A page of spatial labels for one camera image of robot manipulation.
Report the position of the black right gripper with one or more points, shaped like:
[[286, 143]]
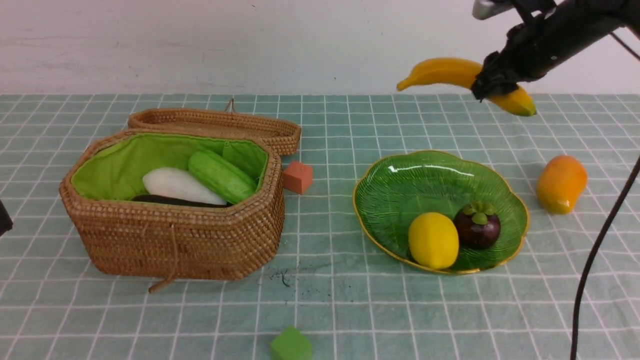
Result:
[[526, 57]]

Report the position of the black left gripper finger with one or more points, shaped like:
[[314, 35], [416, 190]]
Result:
[[6, 222]]

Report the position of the yellow banana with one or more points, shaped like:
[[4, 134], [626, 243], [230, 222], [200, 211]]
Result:
[[462, 73]]

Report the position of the dark purple mangosteen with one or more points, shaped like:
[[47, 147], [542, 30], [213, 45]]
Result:
[[478, 226]]

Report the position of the purple eggplant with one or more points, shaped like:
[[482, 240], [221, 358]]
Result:
[[164, 200]]

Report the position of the yellow lemon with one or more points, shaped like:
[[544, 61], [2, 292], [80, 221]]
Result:
[[433, 241]]

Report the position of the white radish with green stem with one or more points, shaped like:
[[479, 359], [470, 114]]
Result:
[[175, 183]]

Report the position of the light green cucumber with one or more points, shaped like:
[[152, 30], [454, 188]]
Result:
[[220, 176]]

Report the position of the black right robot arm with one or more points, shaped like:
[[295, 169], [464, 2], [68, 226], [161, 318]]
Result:
[[578, 24]]

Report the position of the orange mango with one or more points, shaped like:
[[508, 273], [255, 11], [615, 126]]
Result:
[[561, 184]]

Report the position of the woven wicker basket green lining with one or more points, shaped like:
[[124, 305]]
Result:
[[159, 240]]

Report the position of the green leaf-shaped glass plate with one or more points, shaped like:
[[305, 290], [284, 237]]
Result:
[[398, 188]]

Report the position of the woven wicker basket lid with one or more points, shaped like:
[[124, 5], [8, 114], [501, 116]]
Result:
[[281, 135]]

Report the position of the orange-red cube block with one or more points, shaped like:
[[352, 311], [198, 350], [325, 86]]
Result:
[[297, 177]]

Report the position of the green checkered tablecloth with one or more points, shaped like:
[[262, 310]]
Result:
[[350, 300]]

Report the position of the green cube block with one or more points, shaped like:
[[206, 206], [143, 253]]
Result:
[[291, 344]]

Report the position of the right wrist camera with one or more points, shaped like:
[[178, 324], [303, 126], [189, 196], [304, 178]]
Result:
[[485, 9]]

